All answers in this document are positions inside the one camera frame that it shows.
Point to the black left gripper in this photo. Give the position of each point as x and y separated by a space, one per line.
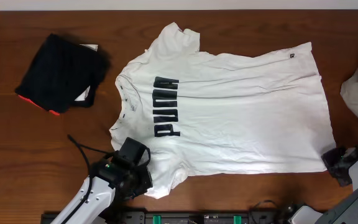
145 182

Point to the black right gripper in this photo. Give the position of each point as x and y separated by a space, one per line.
329 158

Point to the white Puma t-shirt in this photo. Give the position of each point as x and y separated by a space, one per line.
205 114

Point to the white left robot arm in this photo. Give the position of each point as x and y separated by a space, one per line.
107 183

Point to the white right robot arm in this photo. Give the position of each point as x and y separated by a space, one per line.
345 212

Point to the folded white garment under black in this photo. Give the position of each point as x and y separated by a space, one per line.
82 97

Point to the red garment edge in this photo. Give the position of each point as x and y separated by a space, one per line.
30 101

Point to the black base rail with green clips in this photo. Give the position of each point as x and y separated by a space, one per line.
264 212

